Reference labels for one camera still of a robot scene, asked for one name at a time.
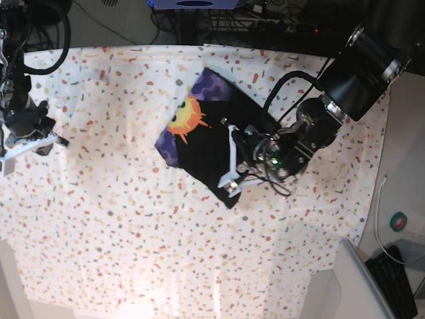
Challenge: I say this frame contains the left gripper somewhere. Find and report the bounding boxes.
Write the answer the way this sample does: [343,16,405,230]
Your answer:
[232,125,299,181]

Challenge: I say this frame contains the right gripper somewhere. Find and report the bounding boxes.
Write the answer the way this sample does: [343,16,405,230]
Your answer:
[5,101,56,148]

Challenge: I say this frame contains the black t-shirt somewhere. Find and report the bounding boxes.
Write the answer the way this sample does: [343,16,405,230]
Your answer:
[155,68,278,209]

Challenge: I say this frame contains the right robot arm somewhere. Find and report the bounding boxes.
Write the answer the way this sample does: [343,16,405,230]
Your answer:
[1,1,72,158]

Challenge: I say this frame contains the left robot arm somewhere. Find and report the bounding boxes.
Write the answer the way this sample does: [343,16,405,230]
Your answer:
[229,24,414,182]

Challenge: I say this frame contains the terrazzo patterned tablecloth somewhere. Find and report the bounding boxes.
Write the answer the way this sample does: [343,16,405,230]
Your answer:
[1,45,390,318]

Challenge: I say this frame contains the green tape roll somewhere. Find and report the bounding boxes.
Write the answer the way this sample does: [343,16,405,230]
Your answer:
[389,212,408,232]

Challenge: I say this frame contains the black keyboard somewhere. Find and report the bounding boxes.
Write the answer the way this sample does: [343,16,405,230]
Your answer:
[365,253,418,319]

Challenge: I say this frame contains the blue box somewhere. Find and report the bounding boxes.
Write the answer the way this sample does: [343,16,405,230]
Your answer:
[147,0,247,10]

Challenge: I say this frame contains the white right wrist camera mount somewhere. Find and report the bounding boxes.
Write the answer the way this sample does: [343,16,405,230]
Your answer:
[1,132,69,177]

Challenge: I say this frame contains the white thin cable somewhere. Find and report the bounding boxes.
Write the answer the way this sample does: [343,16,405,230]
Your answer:
[374,173,425,265]

